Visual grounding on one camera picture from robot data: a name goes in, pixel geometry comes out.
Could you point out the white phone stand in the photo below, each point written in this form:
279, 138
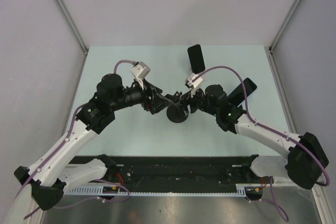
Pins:
191, 70

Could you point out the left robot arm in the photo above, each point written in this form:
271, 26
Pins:
89, 120

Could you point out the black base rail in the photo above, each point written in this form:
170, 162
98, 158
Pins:
184, 174

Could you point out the black round-base phone stand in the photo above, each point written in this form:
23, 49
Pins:
172, 112

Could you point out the black phone on white stand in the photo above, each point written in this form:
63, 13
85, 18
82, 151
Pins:
196, 59

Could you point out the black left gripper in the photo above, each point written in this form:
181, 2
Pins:
149, 91

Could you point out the right aluminium frame post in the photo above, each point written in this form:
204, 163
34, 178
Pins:
287, 20

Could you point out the left aluminium frame post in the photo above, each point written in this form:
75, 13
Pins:
71, 25

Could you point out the aluminium frame post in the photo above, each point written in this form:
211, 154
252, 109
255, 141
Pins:
287, 20
71, 25

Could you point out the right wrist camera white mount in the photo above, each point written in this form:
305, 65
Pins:
194, 87

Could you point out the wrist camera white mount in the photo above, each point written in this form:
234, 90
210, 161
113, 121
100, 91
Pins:
139, 71
194, 87

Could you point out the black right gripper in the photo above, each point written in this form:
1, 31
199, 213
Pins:
187, 98

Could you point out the white slotted cable duct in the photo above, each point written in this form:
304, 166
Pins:
100, 190

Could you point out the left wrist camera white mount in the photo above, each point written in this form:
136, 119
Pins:
139, 71

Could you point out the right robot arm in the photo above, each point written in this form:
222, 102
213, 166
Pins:
306, 159

